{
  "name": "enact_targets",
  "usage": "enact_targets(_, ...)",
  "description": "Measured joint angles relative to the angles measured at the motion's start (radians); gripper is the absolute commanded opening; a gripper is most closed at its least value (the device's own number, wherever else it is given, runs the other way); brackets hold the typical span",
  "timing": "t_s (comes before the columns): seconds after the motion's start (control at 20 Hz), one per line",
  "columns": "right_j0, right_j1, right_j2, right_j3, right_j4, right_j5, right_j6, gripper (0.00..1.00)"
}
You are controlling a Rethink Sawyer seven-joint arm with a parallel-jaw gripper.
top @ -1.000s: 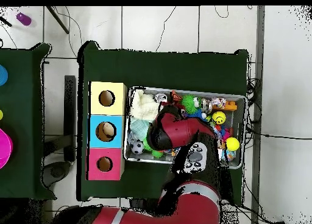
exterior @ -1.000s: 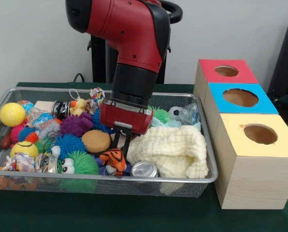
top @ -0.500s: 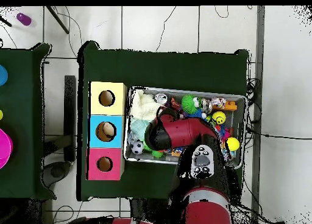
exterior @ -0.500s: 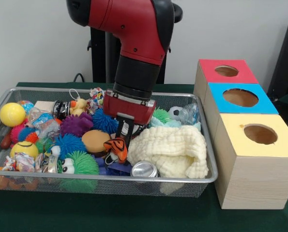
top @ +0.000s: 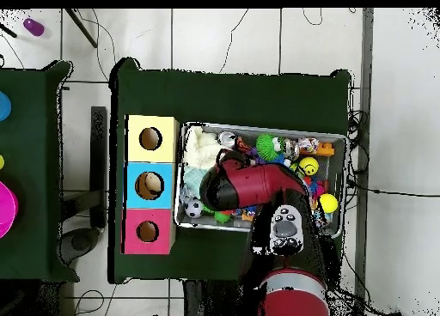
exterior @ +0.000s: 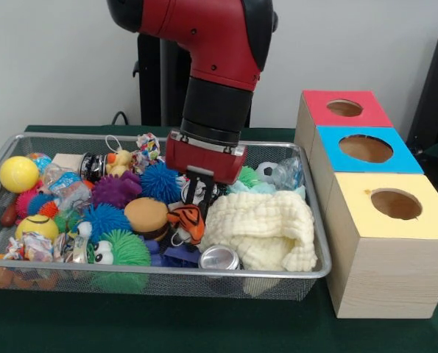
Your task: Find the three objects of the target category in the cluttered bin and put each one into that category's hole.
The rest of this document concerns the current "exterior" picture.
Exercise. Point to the small black white soccer ball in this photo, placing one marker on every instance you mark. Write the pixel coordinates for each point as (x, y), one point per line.
(266, 172)

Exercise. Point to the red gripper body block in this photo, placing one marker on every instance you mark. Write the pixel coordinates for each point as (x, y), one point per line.
(204, 163)

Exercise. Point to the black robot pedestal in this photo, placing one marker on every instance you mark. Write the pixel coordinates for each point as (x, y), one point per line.
(152, 92)

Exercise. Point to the purple spiky ball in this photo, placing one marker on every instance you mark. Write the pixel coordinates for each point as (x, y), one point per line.
(115, 189)

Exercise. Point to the plain yellow ball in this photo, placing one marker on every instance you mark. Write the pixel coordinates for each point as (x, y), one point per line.
(18, 174)

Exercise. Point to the orange striped tiger plush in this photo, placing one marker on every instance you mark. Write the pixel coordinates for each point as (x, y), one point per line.
(185, 217)

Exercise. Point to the yellow smiley face ball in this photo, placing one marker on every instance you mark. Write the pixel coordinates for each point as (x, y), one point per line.
(36, 228)

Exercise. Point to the cream waffle cloth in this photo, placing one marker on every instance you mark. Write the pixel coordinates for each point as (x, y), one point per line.
(263, 228)

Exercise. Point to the shallow clear mesh bin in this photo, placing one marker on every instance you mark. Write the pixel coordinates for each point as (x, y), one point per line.
(204, 285)

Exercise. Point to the wooden box with three holes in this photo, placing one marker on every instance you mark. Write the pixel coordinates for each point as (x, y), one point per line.
(388, 276)

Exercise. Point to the silver crushed can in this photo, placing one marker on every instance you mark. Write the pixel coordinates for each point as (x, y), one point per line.
(218, 257)

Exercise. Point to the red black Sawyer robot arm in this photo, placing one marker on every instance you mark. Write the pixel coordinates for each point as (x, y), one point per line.
(211, 29)

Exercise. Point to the blue fuzzy toy with eyes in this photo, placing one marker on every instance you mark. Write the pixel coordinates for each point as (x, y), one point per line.
(104, 220)

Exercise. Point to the black crushed soda can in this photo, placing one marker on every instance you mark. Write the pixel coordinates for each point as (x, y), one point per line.
(218, 189)

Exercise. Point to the green fuzzy toy with eyes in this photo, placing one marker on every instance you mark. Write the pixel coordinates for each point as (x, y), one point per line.
(130, 248)

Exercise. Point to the toy hamburger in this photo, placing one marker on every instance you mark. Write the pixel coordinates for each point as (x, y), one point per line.
(145, 217)

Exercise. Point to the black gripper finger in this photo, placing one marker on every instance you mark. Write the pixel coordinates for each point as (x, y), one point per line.
(190, 189)
(207, 198)

